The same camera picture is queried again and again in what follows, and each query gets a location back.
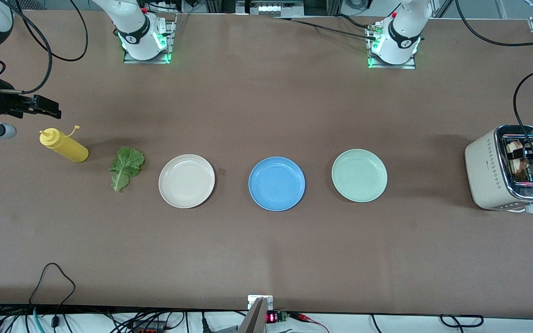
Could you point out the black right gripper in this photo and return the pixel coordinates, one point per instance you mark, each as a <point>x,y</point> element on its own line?
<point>3,102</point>

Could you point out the yellow squeeze bottle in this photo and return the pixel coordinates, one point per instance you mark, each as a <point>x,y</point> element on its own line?
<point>70,150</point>

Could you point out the green lettuce leaf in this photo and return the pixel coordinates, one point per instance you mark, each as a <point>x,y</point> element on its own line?
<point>125,166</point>

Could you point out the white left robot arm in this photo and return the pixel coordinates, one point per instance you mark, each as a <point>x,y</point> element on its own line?
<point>400,32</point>

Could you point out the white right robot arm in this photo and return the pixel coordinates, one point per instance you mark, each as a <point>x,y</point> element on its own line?
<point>137,27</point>

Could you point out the beige round plate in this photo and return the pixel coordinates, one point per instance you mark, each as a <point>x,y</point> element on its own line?
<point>186,181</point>

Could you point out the light green round plate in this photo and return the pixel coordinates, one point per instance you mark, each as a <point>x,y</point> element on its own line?
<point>359,175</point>

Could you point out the blue round plate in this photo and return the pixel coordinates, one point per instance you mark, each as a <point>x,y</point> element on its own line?
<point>276,184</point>

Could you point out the cream and chrome toaster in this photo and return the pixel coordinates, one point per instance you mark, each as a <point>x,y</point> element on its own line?
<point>484,175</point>

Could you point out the black equipment box with lights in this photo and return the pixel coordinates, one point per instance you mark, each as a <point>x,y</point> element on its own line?
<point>269,8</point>

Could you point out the red LED display board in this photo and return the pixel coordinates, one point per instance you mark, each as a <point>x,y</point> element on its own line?
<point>272,317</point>

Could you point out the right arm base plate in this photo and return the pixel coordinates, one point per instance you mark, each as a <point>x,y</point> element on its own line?
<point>170,51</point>

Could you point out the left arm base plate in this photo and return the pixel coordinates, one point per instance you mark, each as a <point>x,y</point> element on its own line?
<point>389,66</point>

